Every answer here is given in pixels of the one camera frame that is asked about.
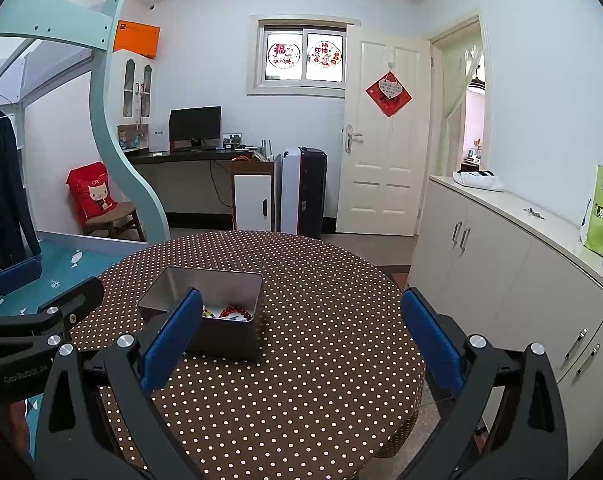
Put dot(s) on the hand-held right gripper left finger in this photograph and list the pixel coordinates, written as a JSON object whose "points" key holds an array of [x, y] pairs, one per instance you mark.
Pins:
{"points": [[174, 342]]}

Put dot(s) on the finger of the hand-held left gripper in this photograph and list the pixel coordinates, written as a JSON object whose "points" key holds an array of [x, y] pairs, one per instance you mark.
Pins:
{"points": [[18, 275], [78, 300]]}

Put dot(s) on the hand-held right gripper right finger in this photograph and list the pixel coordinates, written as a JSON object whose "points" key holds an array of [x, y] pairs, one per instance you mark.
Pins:
{"points": [[431, 342]]}

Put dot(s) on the grey metal box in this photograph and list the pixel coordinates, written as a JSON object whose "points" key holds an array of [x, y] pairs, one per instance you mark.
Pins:
{"points": [[226, 340]]}

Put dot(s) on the blue candy print quilt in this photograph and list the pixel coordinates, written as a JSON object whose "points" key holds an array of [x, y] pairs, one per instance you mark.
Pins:
{"points": [[71, 270]]}

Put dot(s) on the dark hanging jacket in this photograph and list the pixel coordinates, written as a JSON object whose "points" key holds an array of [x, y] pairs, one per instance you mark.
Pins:
{"points": [[3, 195]]}

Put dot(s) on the small wooden chair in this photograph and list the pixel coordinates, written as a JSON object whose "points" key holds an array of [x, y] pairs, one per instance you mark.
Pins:
{"points": [[121, 217]]}

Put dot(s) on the white sideboard cabinet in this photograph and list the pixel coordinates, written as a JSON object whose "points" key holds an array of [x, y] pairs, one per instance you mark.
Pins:
{"points": [[506, 270]]}

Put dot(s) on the red cat print bag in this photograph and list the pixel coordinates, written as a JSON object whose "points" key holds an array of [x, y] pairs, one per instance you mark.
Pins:
{"points": [[93, 192]]}

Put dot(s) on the brown polka dot tablecloth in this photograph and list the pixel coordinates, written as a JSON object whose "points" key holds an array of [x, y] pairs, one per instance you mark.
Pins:
{"points": [[306, 360]]}

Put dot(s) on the white small cabinet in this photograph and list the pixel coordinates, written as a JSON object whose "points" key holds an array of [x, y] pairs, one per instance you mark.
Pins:
{"points": [[251, 200]]}

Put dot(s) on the bunch of keys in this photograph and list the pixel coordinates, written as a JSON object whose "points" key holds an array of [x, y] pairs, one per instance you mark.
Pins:
{"points": [[533, 213]]}

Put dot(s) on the dark wooden desk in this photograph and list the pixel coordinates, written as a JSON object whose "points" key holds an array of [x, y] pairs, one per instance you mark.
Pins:
{"points": [[181, 156]]}

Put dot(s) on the white carton box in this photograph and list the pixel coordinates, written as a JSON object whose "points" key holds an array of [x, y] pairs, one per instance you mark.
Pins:
{"points": [[159, 139]]}

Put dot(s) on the cream panel door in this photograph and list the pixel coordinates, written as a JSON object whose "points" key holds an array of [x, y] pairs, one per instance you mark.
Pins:
{"points": [[381, 160]]}

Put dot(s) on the white suitcase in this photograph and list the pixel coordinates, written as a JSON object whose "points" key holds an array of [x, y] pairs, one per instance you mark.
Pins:
{"points": [[290, 190]]}

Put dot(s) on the black red suitcase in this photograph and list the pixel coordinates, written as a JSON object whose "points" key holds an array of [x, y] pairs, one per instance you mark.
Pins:
{"points": [[312, 190]]}

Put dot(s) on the black computer monitor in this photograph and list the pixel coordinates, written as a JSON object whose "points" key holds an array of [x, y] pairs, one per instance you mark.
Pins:
{"points": [[195, 124]]}

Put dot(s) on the white glass door hutch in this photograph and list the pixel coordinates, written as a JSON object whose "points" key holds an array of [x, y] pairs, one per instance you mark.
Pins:
{"points": [[136, 87]]}

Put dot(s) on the pale green curtain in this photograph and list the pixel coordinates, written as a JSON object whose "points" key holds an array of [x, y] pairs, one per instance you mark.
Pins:
{"points": [[459, 110]]}

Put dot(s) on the red paper door decoration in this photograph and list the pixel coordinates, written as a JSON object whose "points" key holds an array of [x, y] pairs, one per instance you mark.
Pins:
{"points": [[389, 94]]}

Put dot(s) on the orange cardboard box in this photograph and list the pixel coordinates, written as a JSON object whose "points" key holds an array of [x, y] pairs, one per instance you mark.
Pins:
{"points": [[137, 39]]}

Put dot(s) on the window with red stickers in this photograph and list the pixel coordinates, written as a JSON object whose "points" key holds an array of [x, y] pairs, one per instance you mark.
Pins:
{"points": [[304, 55]]}

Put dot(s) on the pale teal bed frame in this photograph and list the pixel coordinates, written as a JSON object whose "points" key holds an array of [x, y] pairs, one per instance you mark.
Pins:
{"points": [[116, 160]]}

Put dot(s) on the small photo frame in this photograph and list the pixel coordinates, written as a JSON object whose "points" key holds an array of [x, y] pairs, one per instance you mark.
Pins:
{"points": [[232, 140]]}

